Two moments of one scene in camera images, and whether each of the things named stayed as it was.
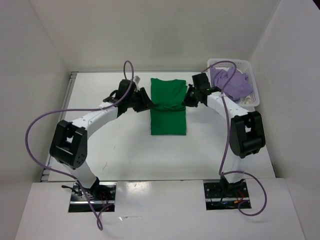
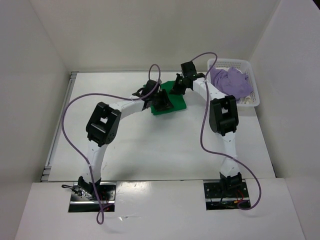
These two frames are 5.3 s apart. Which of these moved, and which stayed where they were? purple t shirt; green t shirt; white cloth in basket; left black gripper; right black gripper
Moved: left black gripper; right black gripper; green t shirt
Stayed: white cloth in basket; purple t shirt
